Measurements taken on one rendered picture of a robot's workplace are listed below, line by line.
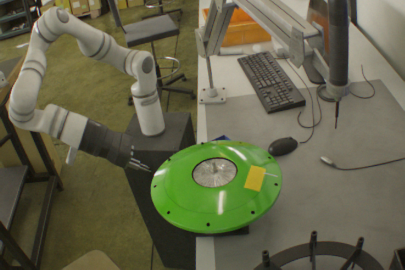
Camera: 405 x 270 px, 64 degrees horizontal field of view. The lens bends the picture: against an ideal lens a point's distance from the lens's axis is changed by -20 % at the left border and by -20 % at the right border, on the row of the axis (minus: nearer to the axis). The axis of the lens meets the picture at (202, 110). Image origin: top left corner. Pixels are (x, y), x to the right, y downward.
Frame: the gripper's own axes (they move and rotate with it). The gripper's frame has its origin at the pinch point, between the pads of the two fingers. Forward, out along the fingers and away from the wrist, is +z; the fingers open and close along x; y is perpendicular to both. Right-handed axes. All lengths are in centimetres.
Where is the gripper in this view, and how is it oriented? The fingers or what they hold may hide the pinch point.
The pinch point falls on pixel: (150, 170)
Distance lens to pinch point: 89.8
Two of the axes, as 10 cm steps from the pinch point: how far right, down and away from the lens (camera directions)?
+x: -0.4, -5.4, 8.4
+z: 8.9, 3.6, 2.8
